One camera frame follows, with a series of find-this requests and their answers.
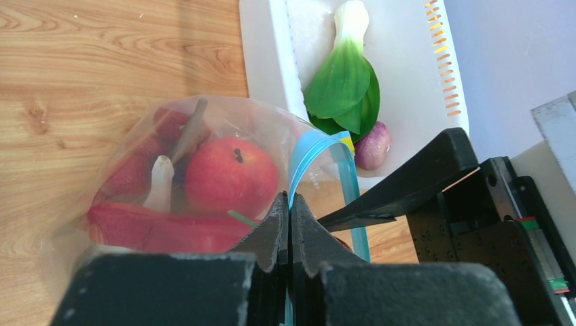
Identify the white toy garlic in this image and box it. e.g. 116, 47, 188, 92
143, 155, 175, 212

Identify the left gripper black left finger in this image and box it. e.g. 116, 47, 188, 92
51, 192, 289, 325

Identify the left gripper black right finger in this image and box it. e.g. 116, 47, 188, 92
291, 195, 517, 325

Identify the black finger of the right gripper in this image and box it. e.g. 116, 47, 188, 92
319, 128, 479, 232

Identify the white plastic basket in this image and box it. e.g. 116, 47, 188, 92
239, 0, 469, 190

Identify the red toy chili pepper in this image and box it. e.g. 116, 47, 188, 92
87, 202, 259, 253

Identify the green toy bok choy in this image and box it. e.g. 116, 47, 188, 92
304, 1, 380, 143

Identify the clear zip top bag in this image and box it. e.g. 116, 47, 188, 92
78, 94, 372, 326

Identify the purple toy onion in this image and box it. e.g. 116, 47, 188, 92
355, 121, 392, 170

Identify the red toy apple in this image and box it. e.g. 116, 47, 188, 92
184, 137, 279, 219

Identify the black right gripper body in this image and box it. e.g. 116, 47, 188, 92
407, 157, 575, 325

